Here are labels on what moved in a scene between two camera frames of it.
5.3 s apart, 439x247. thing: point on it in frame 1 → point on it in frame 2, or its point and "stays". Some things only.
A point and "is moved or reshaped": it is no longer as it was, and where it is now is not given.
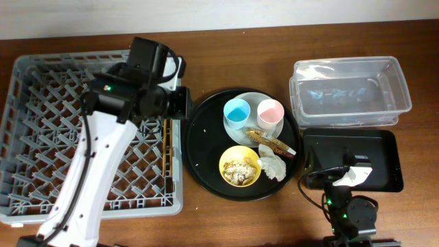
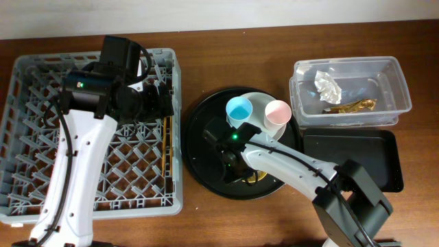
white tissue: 274,165 is moved or reshaped
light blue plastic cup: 236,112 stays
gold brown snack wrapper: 274,143 is moved or reshaped
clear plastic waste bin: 347,92 stays
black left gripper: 183,103 → 164,103
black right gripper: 326,180 → 211,136
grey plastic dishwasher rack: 42,114 stays
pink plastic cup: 270,113 is moved or reshaped
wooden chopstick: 171,147 stays
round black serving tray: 206,139 stays
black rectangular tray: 324,148 stays
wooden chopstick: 164,147 stays
